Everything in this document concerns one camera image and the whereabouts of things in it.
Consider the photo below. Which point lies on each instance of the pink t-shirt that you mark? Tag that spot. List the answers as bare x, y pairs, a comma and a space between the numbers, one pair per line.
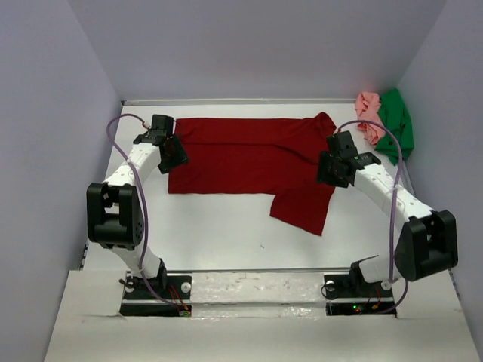
367, 106

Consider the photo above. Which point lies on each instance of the red t-shirt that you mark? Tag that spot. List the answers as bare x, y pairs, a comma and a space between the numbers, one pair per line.
274, 156

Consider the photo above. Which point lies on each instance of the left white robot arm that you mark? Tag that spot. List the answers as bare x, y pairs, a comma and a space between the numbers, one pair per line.
117, 211

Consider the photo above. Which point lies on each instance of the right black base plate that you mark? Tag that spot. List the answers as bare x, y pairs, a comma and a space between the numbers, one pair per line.
344, 298

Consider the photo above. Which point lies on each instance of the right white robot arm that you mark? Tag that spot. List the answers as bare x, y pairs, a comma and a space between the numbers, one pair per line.
422, 241

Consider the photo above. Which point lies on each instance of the green t-shirt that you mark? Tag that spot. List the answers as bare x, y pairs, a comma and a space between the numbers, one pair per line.
396, 118

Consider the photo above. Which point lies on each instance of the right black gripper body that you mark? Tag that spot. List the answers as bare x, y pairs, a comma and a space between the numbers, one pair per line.
327, 171

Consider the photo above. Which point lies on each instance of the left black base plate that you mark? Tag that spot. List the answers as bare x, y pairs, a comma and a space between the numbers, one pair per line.
171, 301

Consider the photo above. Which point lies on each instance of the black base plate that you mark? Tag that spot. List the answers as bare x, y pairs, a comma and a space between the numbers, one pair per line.
171, 301
344, 298

